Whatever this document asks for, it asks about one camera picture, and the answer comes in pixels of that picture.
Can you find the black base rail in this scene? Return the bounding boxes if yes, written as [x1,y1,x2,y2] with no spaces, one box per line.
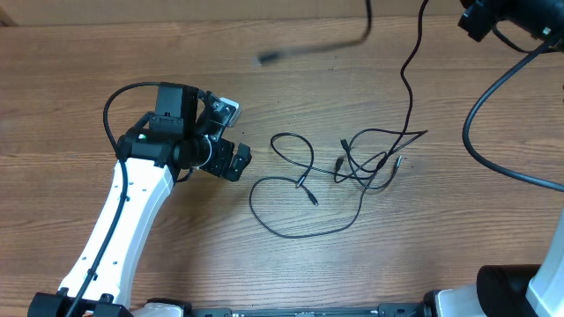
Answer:
[189,303,434,317]

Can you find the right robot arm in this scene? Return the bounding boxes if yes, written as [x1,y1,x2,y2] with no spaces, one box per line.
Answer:
[413,0,563,316]

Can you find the black USB cable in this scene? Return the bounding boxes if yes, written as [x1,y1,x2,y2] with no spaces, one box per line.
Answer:
[249,0,431,240]

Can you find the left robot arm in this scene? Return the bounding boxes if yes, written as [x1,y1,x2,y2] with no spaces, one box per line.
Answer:
[27,82,252,316]

